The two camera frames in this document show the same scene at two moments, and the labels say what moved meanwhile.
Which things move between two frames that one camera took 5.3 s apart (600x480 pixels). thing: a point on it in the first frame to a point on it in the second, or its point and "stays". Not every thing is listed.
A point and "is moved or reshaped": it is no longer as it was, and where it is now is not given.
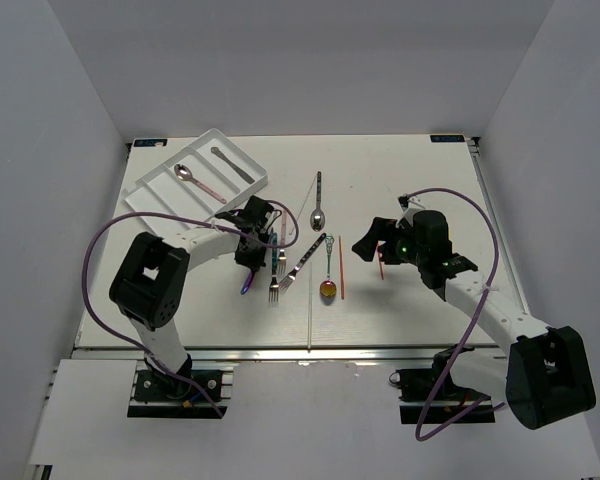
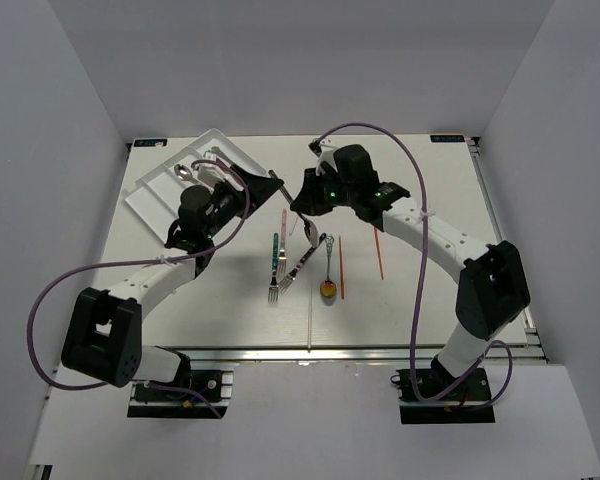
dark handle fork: x=292 y=275 stays
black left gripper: x=252 y=263 to x=262 y=187
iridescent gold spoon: x=328 y=288 stays
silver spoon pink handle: x=182 y=172 stays
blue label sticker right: x=447 y=138 stays
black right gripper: x=366 y=247 to x=308 y=201
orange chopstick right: x=380 y=262 stays
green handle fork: x=274 y=284 stays
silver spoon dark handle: x=317 y=219 is moved or reshaped
